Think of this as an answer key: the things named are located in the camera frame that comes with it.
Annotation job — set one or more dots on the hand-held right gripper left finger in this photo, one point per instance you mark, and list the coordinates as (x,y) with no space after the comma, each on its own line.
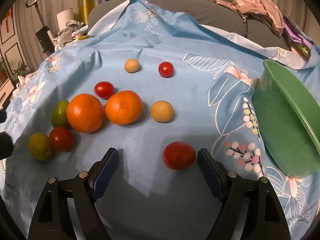
(106,177)

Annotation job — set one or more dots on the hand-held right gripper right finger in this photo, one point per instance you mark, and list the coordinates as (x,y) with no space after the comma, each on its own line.
(211,177)

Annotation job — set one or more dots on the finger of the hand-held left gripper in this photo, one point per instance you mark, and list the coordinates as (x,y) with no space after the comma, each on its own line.
(2,116)
(5,145)

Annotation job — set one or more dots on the green plum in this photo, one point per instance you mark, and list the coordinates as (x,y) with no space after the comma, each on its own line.
(39,147)
(59,115)

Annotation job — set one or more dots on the red cherry tomato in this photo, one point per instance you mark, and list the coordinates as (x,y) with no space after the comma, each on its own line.
(104,89)
(178,155)
(61,139)
(166,69)

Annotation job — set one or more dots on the orange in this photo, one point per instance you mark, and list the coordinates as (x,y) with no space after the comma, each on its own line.
(85,113)
(123,107)

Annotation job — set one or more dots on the tan longan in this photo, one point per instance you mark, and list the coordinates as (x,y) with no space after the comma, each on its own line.
(162,111)
(131,66)

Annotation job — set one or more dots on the green plastic bowl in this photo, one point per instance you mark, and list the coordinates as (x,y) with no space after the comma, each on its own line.
(280,125)

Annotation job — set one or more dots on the potted plant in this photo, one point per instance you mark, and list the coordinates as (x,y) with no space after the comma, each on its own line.
(20,71)

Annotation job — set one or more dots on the blue floral bed sheet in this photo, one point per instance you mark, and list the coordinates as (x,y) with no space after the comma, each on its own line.
(150,135)

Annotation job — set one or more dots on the black upright vacuum cleaner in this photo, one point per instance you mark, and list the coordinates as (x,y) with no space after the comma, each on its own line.
(43,36)

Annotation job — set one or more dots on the pile of mixed clothes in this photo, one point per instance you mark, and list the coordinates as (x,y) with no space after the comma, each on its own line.
(68,33)

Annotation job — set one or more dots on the white cylinder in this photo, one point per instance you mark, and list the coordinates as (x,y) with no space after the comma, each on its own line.
(64,18)

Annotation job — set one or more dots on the yellow patterned curtain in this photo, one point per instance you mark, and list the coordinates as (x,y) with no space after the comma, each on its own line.
(85,0)

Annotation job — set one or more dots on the grey sofa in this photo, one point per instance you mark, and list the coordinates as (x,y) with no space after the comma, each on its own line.
(220,15)

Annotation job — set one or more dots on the purple cloth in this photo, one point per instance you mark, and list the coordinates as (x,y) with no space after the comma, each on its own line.
(296,36)

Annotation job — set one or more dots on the pink clothes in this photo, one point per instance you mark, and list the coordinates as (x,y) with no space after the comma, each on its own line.
(260,7)

